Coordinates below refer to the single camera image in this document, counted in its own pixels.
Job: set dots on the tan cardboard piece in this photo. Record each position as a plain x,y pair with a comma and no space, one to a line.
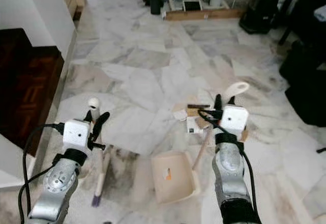
194,112

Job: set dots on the dark flat strip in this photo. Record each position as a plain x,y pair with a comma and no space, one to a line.
198,106

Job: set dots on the black vacuum cleaner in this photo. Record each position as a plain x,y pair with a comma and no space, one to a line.
260,11

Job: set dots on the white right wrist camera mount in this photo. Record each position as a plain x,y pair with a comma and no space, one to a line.
234,118

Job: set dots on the black bag with clutter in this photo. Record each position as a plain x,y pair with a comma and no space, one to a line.
303,61

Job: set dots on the small white box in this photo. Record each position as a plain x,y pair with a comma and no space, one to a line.
180,115

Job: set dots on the plain black bag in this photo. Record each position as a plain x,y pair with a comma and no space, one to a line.
308,104

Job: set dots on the brown cardboard package white label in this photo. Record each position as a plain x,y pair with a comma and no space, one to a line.
196,126

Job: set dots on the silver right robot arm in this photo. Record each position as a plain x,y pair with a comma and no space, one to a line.
229,168

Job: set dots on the long wooden floor board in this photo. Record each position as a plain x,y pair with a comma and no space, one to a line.
204,14

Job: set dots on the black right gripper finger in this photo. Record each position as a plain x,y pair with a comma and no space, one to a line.
219,102
232,101

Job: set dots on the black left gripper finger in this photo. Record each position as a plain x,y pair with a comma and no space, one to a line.
101,124
88,116

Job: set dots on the white framed treadle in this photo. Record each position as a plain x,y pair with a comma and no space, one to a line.
192,5

